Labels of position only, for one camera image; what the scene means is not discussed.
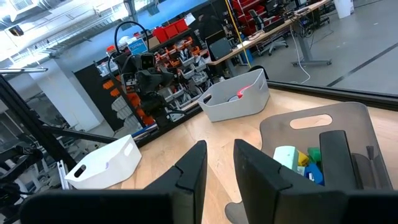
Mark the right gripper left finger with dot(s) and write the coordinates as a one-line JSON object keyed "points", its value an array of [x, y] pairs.
{"points": [[186, 186]]}

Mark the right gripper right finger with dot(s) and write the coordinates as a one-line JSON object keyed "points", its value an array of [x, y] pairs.
{"points": [[258, 186]]}

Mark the small mint stapler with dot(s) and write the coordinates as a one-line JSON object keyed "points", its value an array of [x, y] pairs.
{"points": [[286, 157]]}

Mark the small yellow stapler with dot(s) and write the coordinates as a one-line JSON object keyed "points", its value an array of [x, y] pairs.
{"points": [[303, 158]]}

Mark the small blue stapler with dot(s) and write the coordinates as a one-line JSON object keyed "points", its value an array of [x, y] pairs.
{"points": [[314, 174]]}

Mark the small green stapler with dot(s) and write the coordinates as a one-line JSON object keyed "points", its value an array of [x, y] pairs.
{"points": [[314, 154]]}

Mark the large black stapler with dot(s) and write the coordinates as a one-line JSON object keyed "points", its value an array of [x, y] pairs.
{"points": [[337, 158]]}

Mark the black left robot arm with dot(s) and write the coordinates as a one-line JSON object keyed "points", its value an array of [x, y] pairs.
{"points": [[152, 105]]}

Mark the blue sign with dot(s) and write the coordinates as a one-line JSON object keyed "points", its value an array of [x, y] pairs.
{"points": [[137, 46]]}

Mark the black parts shelf rack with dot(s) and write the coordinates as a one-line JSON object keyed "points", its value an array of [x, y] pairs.
{"points": [[186, 62]]}

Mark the red storage bin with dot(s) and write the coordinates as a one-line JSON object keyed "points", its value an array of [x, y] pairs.
{"points": [[160, 34], [171, 30], [181, 25]]}

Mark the dark grey monitor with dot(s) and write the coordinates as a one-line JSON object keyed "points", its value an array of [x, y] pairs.
{"points": [[220, 48]]}

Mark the light grey plastic bin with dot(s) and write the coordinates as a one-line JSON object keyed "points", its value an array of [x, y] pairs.
{"points": [[230, 109]]}

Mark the white plastic bin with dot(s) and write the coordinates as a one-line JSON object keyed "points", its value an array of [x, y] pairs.
{"points": [[105, 168]]}

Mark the white building column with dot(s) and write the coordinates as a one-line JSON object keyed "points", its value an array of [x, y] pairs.
{"points": [[68, 96]]}

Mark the translucent smoky plastic bin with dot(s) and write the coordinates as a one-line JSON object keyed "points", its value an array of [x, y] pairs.
{"points": [[351, 118]]}

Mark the long wooden desk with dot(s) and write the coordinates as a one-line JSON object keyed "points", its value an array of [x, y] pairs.
{"points": [[264, 34]]}

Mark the grey office chair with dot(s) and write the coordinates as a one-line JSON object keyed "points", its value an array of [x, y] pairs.
{"points": [[270, 40]]}

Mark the white trash can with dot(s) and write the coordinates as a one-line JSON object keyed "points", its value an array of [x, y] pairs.
{"points": [[343, 7]]}

